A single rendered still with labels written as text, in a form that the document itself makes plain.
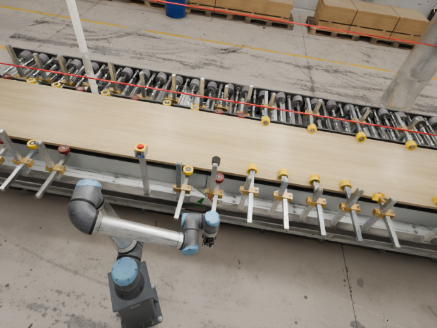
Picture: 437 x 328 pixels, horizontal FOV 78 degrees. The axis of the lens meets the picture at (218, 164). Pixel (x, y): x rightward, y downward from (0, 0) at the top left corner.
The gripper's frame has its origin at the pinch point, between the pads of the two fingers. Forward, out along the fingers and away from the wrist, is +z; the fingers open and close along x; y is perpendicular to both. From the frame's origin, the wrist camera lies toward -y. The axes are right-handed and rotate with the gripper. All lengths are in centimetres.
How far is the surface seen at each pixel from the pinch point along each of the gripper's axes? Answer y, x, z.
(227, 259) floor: -26, 22, 83
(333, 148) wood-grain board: -107, 102, -8
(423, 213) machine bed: -56, 173, 4
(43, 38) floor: -398, -361, 84
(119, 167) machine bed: -62, -84, 12
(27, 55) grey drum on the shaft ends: -194, -236, 0
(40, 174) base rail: -43, -142, 13
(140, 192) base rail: -40, -59, 13
